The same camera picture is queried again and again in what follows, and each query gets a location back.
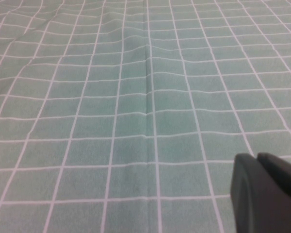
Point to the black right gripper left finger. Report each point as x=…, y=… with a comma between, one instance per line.
x=262, y=201

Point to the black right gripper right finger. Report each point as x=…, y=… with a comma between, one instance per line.
x=283, y=173

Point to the green white-grid tablecloth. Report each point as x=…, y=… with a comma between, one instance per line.
x=111, y=109

